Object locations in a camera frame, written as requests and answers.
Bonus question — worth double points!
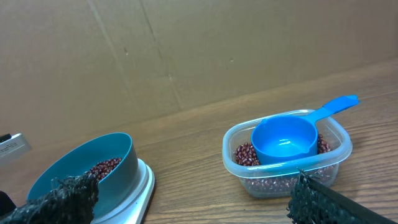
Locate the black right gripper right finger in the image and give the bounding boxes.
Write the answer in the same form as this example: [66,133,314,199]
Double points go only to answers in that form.
[287,169,395,224]

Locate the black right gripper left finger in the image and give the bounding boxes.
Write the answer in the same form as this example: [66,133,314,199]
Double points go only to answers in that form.
[1,174,99,224]

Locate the blue bowl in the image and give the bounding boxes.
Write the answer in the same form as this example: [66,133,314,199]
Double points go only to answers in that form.
[27,133,138,218]

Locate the blue plastic scoop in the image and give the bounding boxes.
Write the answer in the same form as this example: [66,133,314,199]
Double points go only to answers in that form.
[251,95,359,165]

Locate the red beans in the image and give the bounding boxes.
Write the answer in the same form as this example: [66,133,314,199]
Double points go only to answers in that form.
[85,133,335,194]

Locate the white digital kitchen scale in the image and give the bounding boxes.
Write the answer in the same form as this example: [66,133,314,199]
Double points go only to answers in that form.
[91,159,155,224]

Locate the clear plastic container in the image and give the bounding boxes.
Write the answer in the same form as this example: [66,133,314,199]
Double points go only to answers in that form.
[222,117,353,198]

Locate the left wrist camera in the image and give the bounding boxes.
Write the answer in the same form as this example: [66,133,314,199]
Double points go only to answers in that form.
[0,133,32,166]

